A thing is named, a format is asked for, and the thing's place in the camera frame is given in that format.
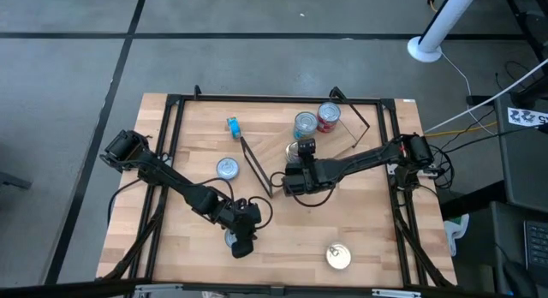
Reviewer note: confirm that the dark grey desk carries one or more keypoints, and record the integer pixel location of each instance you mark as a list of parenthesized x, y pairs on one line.
[(526, 161)]

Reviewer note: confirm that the gold lid seafood can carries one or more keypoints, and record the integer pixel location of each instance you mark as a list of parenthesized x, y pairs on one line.
[(338, 256)]

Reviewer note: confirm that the black metal table frame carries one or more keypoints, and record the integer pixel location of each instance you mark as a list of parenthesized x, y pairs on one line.
[(257, 99)]

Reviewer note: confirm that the white power strip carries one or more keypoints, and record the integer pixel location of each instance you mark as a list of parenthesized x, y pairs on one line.
[(430, 172)]

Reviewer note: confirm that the black power adapter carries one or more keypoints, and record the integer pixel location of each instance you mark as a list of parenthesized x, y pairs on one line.
[(477, 100)]

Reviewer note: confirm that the green Circle Hook can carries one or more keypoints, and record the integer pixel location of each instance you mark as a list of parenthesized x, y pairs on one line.
[(227, 168)]

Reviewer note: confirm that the red seafood can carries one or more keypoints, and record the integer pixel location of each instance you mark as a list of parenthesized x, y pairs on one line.
[(325, 126), (329, 111), (324, 130)]

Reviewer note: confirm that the black stand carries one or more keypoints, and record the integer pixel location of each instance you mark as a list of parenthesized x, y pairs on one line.
[(537, 30)]

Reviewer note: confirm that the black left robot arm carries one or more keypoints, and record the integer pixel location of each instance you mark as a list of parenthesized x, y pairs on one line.
[(171, 180)]

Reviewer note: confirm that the white marker sticker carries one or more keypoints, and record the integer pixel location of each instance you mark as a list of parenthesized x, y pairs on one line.
[(524, 117)]

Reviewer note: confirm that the white tower fan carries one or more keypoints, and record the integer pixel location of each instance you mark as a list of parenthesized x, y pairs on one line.
[(417, 54)]

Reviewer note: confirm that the black keyboard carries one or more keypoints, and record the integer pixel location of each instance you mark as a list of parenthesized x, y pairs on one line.
[(537, 251)]

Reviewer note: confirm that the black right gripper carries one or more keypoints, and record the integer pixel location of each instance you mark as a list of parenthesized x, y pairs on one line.
[(306, 178)]

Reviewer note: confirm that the black rig crossbeam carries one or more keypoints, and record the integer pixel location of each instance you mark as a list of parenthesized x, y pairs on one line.
[(85, 287)]

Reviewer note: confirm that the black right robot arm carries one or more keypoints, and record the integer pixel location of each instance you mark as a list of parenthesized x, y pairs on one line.
[(364, 161)]

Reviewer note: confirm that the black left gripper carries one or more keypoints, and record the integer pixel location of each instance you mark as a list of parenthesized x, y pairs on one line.
[(246, 218)]

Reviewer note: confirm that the white green bag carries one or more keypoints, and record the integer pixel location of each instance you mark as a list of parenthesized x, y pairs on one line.
[(456, 236)]

